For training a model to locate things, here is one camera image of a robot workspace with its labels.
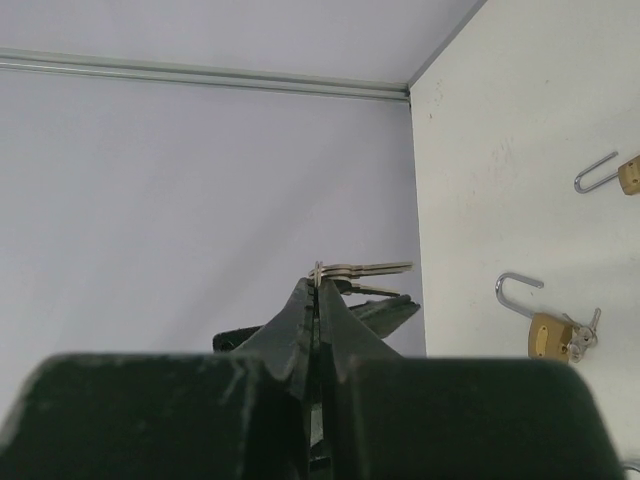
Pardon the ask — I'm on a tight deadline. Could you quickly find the silver key set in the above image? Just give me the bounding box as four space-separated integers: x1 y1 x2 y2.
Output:
563 308 602 363
307 262 414 297

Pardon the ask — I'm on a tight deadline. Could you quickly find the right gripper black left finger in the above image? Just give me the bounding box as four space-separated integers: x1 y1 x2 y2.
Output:
1 280 314 479

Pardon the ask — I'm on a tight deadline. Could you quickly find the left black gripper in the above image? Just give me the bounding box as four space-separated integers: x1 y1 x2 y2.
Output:
212 295 421 353

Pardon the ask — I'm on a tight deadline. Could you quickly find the large brass padlock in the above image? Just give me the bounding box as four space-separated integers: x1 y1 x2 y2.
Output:
495 272 574 364

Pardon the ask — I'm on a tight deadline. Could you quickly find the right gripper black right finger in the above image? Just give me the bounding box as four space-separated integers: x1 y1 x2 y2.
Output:
316 281 624 479

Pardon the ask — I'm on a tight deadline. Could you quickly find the small brass padlock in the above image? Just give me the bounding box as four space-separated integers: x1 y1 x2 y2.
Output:
573 150 640 197

